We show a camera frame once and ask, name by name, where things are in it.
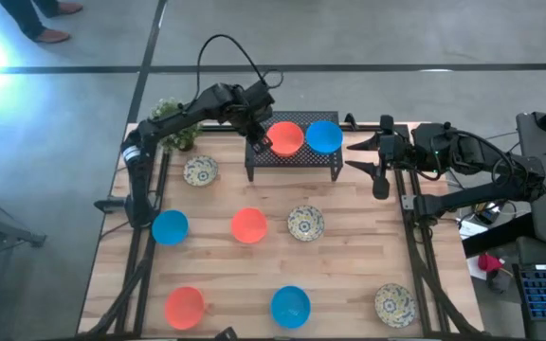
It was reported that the black perforated metal rack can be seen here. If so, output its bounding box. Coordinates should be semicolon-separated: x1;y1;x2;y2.
245;110;344;183

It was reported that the black floor stand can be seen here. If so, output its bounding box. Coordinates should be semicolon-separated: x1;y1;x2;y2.
0;187;47;341

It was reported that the small dark grey device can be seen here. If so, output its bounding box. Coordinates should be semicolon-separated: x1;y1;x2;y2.
485;270;514;295

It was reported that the orange plastic bowl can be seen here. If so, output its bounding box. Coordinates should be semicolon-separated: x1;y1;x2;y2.
266;120;305;158
230;206;269;245
164;285;206;332

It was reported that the person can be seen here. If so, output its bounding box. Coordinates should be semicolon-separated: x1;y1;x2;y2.
0;0;84;45

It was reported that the dark side table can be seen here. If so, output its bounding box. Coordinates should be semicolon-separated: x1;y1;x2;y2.
516;111;546;247

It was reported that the small green potted plant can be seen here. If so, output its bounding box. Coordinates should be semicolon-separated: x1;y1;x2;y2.
149;97;204;153

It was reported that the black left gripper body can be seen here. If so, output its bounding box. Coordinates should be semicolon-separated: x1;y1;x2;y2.
234;106;277;139

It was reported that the blue plastic bowl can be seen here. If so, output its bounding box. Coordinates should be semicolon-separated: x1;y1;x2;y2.
305;119;344;156
270;284;312;330
151;209;191;246

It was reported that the small black box device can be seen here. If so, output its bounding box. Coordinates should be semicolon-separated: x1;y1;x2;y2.
474;202;501;226

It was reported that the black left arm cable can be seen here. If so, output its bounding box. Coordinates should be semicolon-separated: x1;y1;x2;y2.
195;33;284;100

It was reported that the white paper sheet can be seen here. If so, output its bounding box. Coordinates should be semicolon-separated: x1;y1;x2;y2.
457;218;490;241

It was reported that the floral patterned yellow bowl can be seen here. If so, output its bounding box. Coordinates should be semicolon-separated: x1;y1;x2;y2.
183;154;220;187
286;205;326;242
373;282;417;329

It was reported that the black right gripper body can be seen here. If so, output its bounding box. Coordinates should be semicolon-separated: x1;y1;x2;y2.
373;115;416;201

